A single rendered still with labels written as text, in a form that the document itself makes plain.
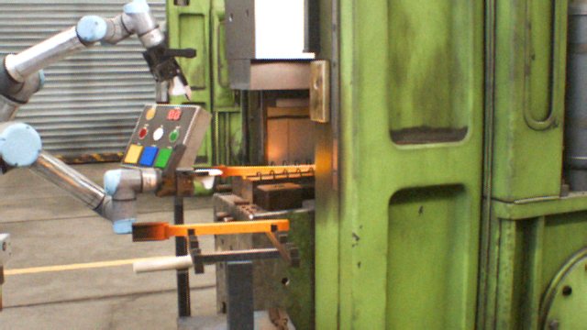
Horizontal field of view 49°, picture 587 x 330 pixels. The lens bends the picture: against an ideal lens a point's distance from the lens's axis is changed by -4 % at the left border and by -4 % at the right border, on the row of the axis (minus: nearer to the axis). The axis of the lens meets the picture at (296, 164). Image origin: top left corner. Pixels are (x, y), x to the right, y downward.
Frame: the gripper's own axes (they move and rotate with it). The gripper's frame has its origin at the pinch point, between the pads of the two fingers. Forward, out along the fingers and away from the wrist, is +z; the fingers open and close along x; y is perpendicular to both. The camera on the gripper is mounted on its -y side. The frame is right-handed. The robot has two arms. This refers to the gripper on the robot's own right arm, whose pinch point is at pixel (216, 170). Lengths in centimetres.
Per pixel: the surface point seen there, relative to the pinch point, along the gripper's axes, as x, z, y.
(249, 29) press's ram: 7.9, 8.0, -43.7
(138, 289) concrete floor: -196, 9, 101
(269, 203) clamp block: 19.8, 9.8, 7.6
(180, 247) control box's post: -56, 1, 39
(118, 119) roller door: -794, 92, 34
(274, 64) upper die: 7.8, 16.3, -33.2
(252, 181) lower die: 7.7, 9.1, 3.1
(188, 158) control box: -39.9, 1.1, 0.8
